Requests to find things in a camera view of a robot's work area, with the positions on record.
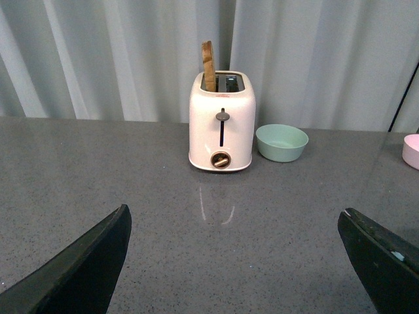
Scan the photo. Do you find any green bowl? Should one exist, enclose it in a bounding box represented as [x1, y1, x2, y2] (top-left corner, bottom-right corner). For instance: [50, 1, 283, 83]
[255, 124, 309, 163]

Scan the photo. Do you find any pink bowl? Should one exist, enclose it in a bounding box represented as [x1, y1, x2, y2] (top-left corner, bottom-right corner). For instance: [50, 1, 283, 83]
[402, 133, 419, 170]

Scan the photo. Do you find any grey curtain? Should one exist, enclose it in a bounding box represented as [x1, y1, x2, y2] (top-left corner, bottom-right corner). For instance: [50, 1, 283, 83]
[1, 1, 418, 132]

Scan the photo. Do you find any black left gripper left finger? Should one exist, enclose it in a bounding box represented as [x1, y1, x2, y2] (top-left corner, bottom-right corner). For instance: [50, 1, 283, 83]
[1, 204, 132, 313]

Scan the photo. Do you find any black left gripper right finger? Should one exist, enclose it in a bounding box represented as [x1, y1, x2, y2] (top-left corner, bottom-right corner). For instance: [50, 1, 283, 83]
[338, 208, 418, 313]

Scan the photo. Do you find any toast slice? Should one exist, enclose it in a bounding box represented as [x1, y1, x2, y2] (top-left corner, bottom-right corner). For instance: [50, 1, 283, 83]
[201, 41, 216, 92]

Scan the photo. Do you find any white toaster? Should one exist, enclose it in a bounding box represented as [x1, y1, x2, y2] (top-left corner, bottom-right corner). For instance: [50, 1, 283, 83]
[189, 71, 256, 172]

